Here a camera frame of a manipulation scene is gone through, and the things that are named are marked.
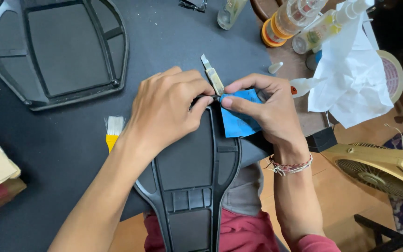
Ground person's right hand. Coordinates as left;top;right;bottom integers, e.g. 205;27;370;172
221;73;309;159

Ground person's left hand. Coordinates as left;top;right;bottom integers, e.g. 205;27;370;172
125;66;216;159

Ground blue sandpaper piece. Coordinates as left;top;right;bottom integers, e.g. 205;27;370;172
219;88;264;138

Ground black plastic seat frame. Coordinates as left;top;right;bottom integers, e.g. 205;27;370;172
0;0;129;111
133;94;243;252

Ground white glue bottle orange tip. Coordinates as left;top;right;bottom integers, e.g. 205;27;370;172
290;77;326;99

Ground small white cap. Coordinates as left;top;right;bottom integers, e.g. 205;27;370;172
268;62;284;75

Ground yellow brush white bristles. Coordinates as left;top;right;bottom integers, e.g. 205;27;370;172
104;116;126;153

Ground small black box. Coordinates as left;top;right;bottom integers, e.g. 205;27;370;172
306;126;338;153

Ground beige utility knife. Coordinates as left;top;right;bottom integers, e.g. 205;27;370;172
201;54;225;97

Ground blue round lid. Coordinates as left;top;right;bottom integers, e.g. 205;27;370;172
306;50;323;71

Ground black table mat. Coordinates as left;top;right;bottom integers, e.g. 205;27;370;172
0;0;276;252

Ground grey shirt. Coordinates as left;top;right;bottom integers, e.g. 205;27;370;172
221;162;266;216

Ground clear spray bottle yellow label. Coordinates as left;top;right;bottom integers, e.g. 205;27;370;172
292;0;369;55

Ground clear bottle orange cap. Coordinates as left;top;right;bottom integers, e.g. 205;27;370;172
261;0;329;48

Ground brown wooden bowl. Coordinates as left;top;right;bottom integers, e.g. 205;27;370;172
250;0;284;22

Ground black crumpled wrapper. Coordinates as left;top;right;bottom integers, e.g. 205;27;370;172
178;0;208;13

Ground clear glass bottle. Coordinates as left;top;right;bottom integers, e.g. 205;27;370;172
217;0;248;31

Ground beige box fan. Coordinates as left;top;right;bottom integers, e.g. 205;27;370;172
321;142;403;206

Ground beige tape roll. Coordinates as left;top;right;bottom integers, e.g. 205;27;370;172
376;50;403;104

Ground red trousers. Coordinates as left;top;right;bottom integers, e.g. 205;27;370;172
143;208;342;252

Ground braided string bracelet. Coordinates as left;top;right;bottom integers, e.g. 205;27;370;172
265;153;313;177

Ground black metal stool frame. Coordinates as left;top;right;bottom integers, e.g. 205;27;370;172
354;214;403;252

